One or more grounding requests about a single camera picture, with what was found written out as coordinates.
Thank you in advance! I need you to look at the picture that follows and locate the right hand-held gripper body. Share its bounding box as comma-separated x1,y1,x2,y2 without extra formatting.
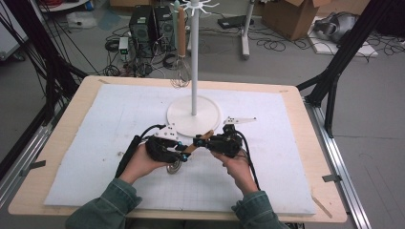
207,115,258,158

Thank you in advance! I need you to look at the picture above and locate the wooden-handled mesh strainer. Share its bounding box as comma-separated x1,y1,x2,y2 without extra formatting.
173,6,192,80

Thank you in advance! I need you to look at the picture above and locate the flat black device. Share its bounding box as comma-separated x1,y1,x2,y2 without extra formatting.
217,14,255,31

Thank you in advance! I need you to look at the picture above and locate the black computer tower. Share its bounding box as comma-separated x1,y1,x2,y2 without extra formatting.
154,5,177,52
128,5,157,59

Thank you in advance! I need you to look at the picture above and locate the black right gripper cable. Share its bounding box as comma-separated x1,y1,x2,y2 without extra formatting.
235,130,262,192

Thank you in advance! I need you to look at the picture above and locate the clear plastic bag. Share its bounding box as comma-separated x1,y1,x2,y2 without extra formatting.
66,11,98,30

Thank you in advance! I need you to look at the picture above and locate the white metal stand leg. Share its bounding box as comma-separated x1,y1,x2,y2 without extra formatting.
240,0,256,61

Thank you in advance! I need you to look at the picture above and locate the brown cardboard box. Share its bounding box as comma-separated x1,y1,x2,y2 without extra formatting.
261,0,332,42

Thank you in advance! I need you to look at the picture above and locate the white rack stand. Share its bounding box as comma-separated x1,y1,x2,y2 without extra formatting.
166,0,223,137

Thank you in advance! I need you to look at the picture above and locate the whisk with mint handle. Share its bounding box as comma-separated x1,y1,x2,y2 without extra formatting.
170,1,192,90

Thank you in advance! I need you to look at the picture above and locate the wooden-handled metal scoop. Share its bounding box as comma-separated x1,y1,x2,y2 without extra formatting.
166,129,215,176

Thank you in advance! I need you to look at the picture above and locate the white round table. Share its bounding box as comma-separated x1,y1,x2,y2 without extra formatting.
37,0,90,13

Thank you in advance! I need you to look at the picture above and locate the white cabinet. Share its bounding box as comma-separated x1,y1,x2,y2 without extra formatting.
0,0,29,61

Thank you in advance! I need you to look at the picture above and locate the white foam board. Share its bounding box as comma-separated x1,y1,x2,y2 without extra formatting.
307,15,380,58

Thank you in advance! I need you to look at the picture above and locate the black metal frame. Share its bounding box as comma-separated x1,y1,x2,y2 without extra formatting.
295,0,405,139
0,0,89,180

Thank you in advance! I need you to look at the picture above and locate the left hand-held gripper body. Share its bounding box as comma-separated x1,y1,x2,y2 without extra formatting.
145,123,181,164

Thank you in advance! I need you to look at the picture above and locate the small white power unit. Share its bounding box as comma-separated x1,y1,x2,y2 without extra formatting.
117,36,130,63

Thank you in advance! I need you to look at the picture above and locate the white grid mat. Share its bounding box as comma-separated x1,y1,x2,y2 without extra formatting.
44,83,316,215

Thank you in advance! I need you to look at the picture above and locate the grey bag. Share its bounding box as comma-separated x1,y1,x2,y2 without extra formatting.
313,11,360,44

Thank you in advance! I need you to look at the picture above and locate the black cable coil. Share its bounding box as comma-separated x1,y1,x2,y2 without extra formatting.
162,52,186,71

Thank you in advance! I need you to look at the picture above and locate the grey table clamp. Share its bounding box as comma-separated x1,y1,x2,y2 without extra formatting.
322,174,343,183
18,160,47,177

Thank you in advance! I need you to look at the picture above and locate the person's left hand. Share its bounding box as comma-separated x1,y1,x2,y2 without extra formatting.
118,144,174,185

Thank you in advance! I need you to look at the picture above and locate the person's right hand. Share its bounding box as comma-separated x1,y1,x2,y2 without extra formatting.
211,149,259,196

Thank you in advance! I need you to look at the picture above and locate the aluminium rail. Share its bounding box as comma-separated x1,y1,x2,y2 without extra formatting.
0,104,61,208
304,99,372,229

